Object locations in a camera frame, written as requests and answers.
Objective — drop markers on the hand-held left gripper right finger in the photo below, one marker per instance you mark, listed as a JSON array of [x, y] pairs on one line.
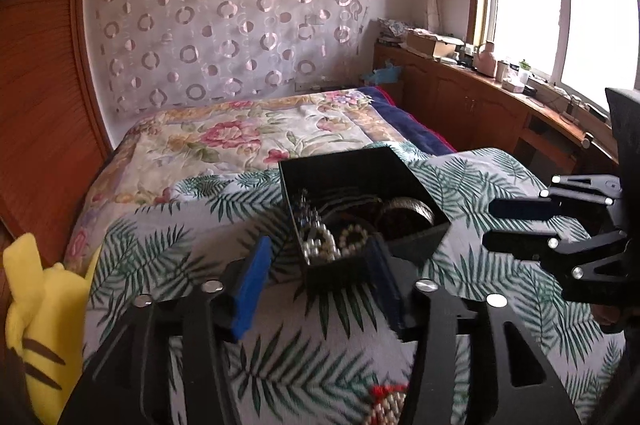
[[386, 292]]

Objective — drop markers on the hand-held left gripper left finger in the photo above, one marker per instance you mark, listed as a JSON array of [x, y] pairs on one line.
[[252, 290]]

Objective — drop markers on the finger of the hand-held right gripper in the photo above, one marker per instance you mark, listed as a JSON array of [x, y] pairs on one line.
[[520, 210], [520, 244]]

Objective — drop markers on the black jewelry box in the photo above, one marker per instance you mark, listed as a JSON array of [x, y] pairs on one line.
[[335, 277]]

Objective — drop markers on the brown bangle silver rim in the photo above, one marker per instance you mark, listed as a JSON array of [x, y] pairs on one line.
[[415, 207]]

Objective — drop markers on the leaf print blanket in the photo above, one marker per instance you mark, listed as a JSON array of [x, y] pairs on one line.
[[310, 355]]

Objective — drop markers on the pale tissue box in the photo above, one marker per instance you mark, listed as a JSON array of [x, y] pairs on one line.
[[513, 84]]

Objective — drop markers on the long wooden cabinet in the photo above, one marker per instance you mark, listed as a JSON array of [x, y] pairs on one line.
[[450, 95]]

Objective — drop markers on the green lid bottle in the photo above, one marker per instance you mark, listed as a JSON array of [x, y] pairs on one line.
[[525, 72]]

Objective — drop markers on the dark blue blanket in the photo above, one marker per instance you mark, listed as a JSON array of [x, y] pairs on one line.
[[400, 120]]

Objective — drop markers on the pink kettle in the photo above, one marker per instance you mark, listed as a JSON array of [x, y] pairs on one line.
[[485, 62]]

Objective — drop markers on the floral quilt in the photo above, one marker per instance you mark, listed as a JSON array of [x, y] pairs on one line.
[[215, 140]]

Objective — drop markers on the cardboard box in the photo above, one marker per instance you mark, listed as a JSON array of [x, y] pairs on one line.
[[425, 45]]

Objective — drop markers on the window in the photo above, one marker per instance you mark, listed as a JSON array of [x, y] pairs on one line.
[[525, 5]]

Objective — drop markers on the yellow plush toy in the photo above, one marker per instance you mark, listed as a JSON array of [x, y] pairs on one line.
[[45, 315]]

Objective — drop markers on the patterned cloth pile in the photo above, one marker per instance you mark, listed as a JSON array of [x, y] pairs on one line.
[[395, 27]]

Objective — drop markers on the wooden wardrobe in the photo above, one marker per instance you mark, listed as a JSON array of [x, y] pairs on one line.
[[45, 80]]

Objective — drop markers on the circle pattern wall curtain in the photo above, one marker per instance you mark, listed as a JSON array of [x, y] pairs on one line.
[[225, 20]]

